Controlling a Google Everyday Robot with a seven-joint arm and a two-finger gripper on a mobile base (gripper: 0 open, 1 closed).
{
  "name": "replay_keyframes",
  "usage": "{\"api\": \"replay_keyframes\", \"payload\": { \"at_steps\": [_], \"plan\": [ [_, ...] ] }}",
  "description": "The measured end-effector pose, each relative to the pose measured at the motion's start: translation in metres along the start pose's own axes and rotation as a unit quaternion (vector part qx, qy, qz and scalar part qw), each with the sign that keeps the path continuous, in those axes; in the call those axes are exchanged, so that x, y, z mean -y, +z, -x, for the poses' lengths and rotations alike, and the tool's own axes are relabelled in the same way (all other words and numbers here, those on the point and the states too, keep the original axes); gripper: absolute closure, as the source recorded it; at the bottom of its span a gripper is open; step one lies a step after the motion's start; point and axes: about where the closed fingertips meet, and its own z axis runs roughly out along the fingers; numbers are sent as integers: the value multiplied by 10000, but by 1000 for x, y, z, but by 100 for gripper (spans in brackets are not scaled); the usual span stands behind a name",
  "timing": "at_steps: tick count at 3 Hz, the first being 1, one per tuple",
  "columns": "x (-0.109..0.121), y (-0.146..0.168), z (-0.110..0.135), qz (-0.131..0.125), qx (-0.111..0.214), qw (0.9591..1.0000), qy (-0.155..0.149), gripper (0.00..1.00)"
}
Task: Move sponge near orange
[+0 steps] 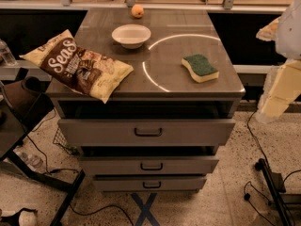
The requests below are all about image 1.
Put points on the middle grey drawer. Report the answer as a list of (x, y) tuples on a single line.
[(143, 165)]

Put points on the black stand with cables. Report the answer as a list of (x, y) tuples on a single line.
[(281, 200)]

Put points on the white and black object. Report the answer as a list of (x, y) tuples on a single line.
[(24, 217)]

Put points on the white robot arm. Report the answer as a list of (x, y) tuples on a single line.
[(288, 36)]

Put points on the plastic bottle on floor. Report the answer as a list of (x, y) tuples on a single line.
[(34, 162)]

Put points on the grey drawer cabinet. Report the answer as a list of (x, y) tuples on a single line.
[(159, 87)]

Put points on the orange fruit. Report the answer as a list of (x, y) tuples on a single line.
[(137, 11)]

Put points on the green and yellow sponge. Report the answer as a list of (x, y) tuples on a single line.
[(200, 68)]

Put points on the grey drawer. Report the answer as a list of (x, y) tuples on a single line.
[(149, 183), (146, 132), (143, 165)]

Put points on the white bowl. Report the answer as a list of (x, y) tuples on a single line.
[(131, 36)]

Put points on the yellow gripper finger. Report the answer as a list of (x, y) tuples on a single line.
[(282, 86), (268, 33)]

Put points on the brown and yellow chip bag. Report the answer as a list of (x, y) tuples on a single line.
[(79, 69)]

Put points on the black side table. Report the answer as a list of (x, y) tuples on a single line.
[(25, 105)]

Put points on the bottom grey drawer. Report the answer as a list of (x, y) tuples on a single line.
[(149, 183)]

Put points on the clear plastic water bottle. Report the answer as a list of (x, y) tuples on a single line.
[(6, 54)]

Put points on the top grey drawer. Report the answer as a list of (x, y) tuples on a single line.
[(146, 132)]

